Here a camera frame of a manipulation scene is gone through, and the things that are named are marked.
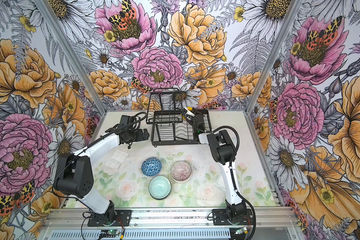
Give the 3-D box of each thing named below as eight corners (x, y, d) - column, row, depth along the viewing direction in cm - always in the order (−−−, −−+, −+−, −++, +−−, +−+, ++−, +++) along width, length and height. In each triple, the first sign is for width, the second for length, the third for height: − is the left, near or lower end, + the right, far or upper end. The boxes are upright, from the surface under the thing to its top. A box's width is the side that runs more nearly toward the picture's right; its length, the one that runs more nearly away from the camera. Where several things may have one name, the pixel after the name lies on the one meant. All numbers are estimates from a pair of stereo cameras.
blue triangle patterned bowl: (141, 176, 89) (140, 172, 86) (144, 160, 96) (143, 157, 92) (160, 176, 90) (159, 173, 86) (162, 160, 96) (161, 157, 92)
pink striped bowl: (168, 176, 89) (167, 172, 84) (179, 162, 95) (179, 157, 90) (182, 187, 85) (182, 183, 80) (193, 172, 91) (194, 167, 86)
